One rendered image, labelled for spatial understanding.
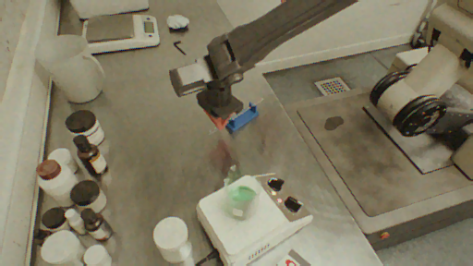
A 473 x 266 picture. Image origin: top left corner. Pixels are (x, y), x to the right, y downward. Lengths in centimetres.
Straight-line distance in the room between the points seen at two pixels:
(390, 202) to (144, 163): 88
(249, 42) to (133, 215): 43
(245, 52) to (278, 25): 7
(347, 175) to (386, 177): 15
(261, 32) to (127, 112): 51
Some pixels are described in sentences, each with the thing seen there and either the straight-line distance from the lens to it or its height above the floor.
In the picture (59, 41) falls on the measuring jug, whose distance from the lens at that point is 99.
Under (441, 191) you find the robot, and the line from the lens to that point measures 136.
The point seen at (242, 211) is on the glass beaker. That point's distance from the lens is 50.
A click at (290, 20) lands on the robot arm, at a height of 111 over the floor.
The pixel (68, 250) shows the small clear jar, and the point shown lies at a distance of 62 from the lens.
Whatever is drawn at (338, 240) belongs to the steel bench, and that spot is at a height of 75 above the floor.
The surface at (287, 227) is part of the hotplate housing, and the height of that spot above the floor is 82.
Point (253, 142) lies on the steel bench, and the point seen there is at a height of 75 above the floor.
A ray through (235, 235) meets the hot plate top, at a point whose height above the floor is 84.
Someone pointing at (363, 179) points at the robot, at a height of 37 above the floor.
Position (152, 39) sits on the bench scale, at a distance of 113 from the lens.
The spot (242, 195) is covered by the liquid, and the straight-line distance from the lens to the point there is 54.
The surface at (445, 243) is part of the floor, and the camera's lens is 172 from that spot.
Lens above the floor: 133
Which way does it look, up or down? 49 degrees down
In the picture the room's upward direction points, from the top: straight up
